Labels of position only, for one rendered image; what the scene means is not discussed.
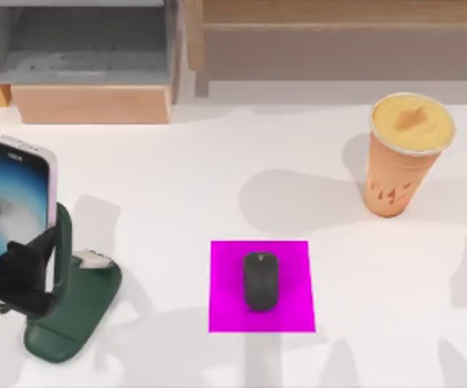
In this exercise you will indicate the grey pierced drawer inside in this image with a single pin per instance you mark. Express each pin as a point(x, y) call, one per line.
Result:
point(84, 48)

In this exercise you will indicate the white smartphone with blue screen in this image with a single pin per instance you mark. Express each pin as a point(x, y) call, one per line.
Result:
point(19, 190)

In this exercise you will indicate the orange drink cup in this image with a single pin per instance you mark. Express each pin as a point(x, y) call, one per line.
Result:
point(399, 169)

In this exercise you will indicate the dark green phone stand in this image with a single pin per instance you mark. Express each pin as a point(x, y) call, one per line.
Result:
point(76, 307)

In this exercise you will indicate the small white grey block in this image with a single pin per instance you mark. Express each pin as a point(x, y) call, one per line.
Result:
point(92, 260)

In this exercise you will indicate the pale wooden drawer front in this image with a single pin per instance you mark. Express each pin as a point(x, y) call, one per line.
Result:
point(92, 103)

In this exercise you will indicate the magenta square mat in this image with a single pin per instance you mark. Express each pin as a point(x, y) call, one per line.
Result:
point(290, 283)

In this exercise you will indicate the black computer mouse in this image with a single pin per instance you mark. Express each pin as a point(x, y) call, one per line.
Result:
point(261, 283)

